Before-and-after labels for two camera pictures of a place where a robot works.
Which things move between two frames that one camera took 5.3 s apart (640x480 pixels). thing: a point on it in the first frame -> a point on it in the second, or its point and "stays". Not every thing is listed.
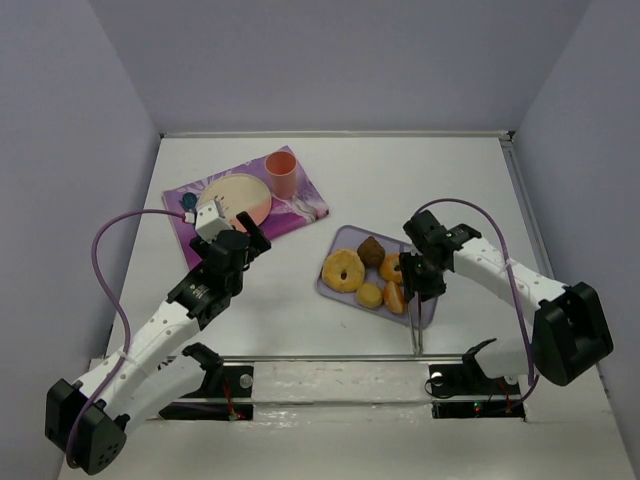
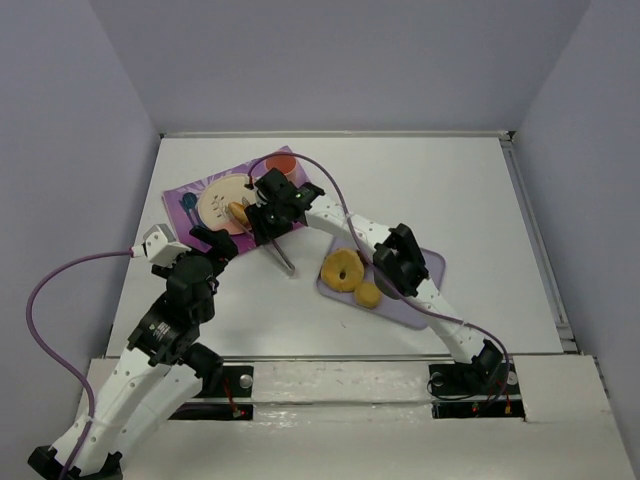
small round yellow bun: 369,296 stays
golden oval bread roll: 393,297 -> 238,210
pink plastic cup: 282,166 stays
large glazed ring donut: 343,260 stays
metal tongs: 419,319 -> 270,246
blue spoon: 189,200 stays
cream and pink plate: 237,193 stays
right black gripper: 421,282 -> 265,220
